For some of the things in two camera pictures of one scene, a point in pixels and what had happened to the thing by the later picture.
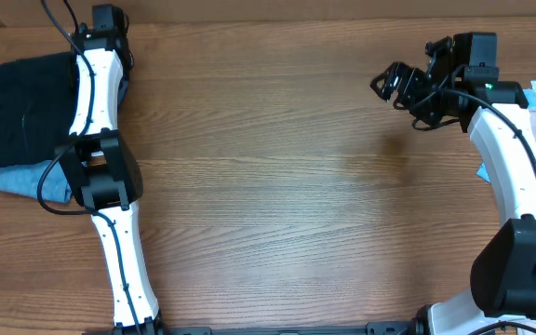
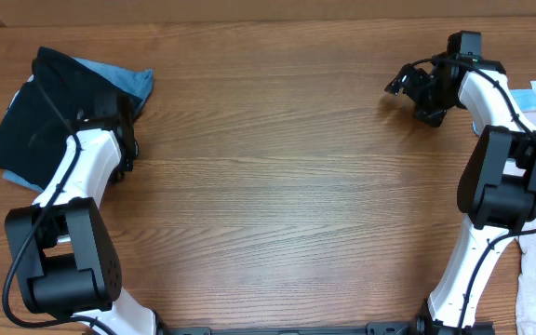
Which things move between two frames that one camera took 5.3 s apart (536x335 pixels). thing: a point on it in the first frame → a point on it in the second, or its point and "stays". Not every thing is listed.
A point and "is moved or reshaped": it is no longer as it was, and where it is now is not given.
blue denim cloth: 24,180 → 139,82
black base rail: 372,328 stays
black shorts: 23,110 is moved or reshaped
